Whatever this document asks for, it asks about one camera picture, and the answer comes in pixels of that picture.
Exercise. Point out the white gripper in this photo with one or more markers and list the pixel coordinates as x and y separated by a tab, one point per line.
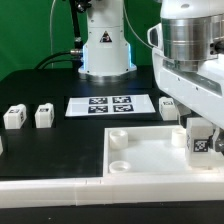
201	91

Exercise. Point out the white square table top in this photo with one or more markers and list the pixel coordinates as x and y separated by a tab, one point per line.
151	150

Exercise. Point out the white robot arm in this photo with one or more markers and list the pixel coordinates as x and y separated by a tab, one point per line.
187	54

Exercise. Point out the white L-shaped obstacle fence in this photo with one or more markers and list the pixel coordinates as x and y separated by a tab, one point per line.
130	188

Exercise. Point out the white sheet with markers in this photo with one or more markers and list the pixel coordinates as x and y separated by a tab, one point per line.
109	105

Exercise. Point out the white part at left edge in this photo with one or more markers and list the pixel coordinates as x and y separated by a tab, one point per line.
1	146

